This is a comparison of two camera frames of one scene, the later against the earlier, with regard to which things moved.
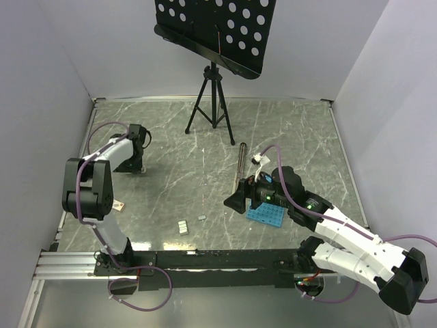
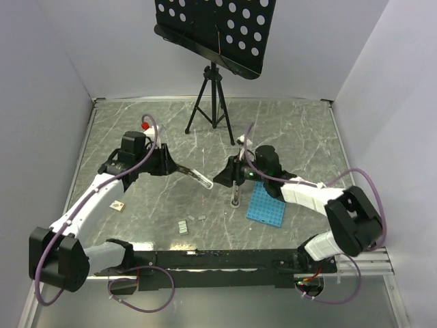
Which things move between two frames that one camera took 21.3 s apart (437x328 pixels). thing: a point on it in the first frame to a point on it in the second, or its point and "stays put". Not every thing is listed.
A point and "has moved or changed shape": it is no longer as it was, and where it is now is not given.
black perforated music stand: [235, 33] stays put
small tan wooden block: [118, 206] stays put
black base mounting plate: [264, 269] stays put
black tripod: [214, 74] stays put
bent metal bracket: [113, 165] has moved or changed shape
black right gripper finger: [236, 201] to [226, 177]
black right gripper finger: [244, 187] to [238, 170]
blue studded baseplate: [268, 214] stays put
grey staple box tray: [183, 227] stays put
